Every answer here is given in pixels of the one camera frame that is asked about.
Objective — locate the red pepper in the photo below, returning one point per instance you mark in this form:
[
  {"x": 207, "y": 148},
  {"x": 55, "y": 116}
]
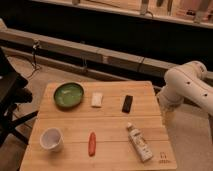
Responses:
[{"x": 92, "y": 144}]

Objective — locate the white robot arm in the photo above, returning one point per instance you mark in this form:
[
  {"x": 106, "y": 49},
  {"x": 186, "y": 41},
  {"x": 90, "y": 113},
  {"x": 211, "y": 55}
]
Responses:
[{"x": 186, "y": 81}]

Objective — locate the green ceramic bowl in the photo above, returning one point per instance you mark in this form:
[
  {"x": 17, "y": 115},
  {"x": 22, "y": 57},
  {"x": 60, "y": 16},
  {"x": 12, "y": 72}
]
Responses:
[{"x": 68, "y": 95}]

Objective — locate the white sponge block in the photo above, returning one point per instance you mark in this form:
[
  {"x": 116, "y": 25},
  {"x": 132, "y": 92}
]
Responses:
[{"x": 97, "y": 99}]

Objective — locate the black rectangular block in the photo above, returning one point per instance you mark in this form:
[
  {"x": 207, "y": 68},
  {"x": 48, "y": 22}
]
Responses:
[{"x": 127, "y": 104}]

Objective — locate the wooden folding table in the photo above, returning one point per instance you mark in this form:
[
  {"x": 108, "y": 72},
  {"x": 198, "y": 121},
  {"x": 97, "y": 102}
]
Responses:
[{"x": 114, "y": 151}]

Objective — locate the white squeeze bottle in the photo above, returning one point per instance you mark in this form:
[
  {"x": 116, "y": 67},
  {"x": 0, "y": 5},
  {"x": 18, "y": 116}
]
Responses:
[{"x": 139, "y": 143}]

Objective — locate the white plastic cup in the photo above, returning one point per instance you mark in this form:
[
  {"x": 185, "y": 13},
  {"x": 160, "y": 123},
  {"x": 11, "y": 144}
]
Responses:
[{"x": 51, "y": 140}]

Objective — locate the black office chair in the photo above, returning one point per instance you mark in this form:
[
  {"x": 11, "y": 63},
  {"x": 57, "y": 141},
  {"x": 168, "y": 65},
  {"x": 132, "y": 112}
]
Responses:
[{"x": 12, "y": 91}]

